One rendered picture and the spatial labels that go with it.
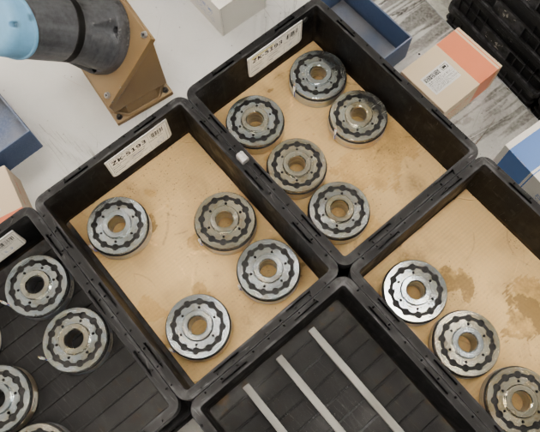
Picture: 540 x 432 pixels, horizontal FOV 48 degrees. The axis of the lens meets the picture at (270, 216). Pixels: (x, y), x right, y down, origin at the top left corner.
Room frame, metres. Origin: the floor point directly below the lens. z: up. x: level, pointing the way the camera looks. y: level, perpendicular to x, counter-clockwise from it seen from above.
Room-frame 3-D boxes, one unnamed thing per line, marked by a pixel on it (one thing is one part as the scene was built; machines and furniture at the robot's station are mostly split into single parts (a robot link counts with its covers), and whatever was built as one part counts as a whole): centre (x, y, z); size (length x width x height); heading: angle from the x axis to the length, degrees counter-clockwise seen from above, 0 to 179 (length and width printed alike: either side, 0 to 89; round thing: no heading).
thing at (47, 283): (0.23, 0.38, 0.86); 0.05 x 0.05 x 0.01
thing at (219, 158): (0.28, 0.13, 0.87); 0.40 x 0.30 x 0.11; 37
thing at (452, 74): (0.64, -0.37, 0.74); 0.16 x 0.12 x 0.07; 127
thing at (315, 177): (0.42, -0.05, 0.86); 0.10 x 0.10 x 0.01
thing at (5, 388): (0.06, 0.43, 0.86); 0.05 x 0.05 x 0.01
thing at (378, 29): (0.76, -0.19, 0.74); 0.20 x 0.15 x 0.07; 37
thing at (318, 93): (0.59, -0.10, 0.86); 0.10 x 0.10 x 0.01
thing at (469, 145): (0.46, -0.10, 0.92); 0.40 x 0.30 x 0.02; 37
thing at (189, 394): (0.28, 0.13, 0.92); 0.40 x 0.30 x 0.02; 37
